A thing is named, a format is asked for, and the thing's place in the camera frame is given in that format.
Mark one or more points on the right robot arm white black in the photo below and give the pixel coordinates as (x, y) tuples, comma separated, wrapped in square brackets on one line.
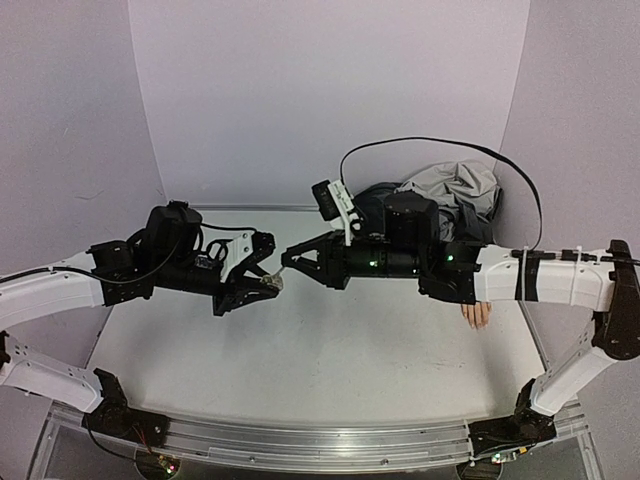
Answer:
[(467, 272)]

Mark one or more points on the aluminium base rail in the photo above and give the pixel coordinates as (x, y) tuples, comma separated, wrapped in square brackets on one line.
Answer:
[(325, 449)]

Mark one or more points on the small nail polish bottle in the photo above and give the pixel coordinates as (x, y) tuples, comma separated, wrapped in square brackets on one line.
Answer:
[(274, 281)]

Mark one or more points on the mannequin hand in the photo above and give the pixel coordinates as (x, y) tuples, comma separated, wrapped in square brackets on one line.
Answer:
[(477, 315)]

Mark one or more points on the grey crumpled cloth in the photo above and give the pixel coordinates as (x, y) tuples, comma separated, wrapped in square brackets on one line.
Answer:
[(453, 185)]

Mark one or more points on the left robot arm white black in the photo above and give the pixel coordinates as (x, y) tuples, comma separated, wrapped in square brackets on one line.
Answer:
[(168, 253)]

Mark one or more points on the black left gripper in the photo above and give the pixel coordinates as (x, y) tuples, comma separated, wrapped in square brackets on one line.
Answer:
[(241, 286)]

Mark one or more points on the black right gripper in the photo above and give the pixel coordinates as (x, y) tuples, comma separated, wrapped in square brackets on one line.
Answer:
[(329, 265)]

